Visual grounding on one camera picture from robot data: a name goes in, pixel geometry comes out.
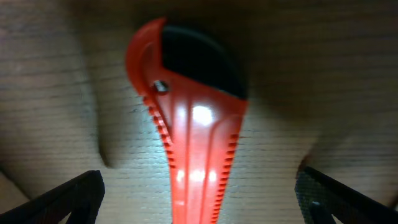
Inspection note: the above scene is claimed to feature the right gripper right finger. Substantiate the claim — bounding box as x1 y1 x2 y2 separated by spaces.
295 166 397 224

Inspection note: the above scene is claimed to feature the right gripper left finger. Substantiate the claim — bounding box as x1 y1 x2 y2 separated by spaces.
1 170 105 224

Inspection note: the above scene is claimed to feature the orange utility knife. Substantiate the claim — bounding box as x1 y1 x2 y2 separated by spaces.
126 18 248 224

